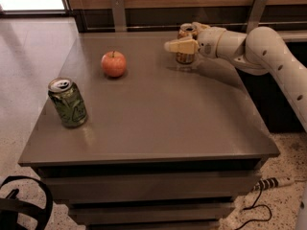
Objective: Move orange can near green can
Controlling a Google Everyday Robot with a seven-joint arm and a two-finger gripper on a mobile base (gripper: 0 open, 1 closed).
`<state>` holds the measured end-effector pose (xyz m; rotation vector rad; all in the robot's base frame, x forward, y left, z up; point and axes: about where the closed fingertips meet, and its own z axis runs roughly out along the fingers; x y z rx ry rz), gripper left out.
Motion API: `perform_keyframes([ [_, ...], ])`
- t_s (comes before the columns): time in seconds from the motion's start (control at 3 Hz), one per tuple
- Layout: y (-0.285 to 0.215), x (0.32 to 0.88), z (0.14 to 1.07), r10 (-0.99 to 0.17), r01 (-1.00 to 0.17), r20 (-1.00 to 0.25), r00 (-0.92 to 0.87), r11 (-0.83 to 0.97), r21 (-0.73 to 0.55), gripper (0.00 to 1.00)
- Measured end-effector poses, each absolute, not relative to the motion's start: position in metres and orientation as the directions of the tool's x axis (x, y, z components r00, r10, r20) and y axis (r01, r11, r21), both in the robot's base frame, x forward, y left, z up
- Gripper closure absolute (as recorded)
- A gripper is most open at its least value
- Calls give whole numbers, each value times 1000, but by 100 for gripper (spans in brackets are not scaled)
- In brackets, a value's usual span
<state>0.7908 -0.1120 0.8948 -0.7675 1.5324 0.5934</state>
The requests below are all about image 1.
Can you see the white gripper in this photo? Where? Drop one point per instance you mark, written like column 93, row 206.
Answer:
column 208, row 42

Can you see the orange soda can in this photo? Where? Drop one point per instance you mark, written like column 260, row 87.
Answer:
column 186, row 34

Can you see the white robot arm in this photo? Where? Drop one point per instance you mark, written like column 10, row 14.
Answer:
column 258, row 52

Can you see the green soda can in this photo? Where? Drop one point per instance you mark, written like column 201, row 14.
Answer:
column 68, row 102

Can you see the red apple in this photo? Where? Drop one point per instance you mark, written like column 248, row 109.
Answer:
column 114, row 64

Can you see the grey side counter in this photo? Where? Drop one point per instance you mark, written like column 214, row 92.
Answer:
column 294, row 36

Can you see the grey drawer cabinet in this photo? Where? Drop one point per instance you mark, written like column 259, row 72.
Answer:
column 162, row 148

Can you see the white power strip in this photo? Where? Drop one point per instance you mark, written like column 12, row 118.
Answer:
column 273, row 182

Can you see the right metal bracket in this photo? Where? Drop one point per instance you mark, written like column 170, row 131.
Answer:
column 256, row 10

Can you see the metal bracket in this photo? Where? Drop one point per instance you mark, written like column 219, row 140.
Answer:
column 119, row 15
column 256, row 10

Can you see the left metal bracket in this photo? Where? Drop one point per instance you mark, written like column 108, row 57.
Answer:
column 119, row 15

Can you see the metal rail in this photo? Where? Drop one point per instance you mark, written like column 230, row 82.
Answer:
column 238, row 27

